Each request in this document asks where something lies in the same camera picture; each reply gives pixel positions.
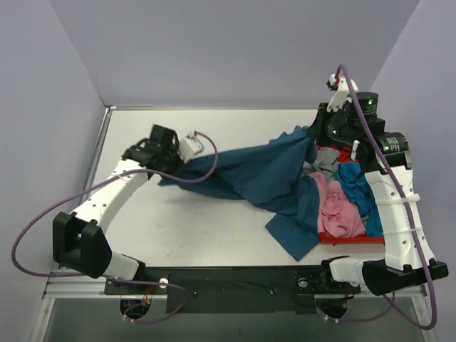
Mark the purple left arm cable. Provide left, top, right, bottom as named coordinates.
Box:
left=10, top=130, right=219, bottom=324

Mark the aluminium front rail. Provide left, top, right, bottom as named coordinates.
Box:
left=42, top=276, right=428, bottom=299

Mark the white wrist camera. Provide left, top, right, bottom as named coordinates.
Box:
left=178, top=132, right=204, bottom=163
left=326, top=74, right=350, bottom=113

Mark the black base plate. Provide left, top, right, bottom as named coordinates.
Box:
left=104, top=266, right=361, bottom=314

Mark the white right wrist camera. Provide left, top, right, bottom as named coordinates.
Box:
left=326, top=74, right=350, bottom=113

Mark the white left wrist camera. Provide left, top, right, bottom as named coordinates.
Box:
left=178, top=132, right=204, bottom=163

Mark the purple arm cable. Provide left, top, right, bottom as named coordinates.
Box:
left=318, top=63, right=438, bottom=331
left=10, top=130, right=219, bottom=324

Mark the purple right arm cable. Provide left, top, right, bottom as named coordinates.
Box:
left=318, top=63, right=438, bottom=331

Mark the bright blue t shirt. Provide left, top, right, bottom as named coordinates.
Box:
left=336, top=162, right=383, bottom=237

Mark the pink t shirt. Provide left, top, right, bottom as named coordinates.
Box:
left=309, top=172, right=366, bottom=238

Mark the grey t shirt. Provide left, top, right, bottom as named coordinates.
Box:
left=303, top=147, right=341, bottom=184

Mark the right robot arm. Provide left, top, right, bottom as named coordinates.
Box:
left=308, top=90, right=449, bottom=295

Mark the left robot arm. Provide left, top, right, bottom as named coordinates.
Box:
left=52, top=125, right=183, bottom=294

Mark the dark blue t shirt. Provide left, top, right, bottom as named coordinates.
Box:
left=159, top=126, right=320, bottom=261

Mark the red plastic bin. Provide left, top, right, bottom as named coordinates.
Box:
left=318, top=147, right=383, bottom=244

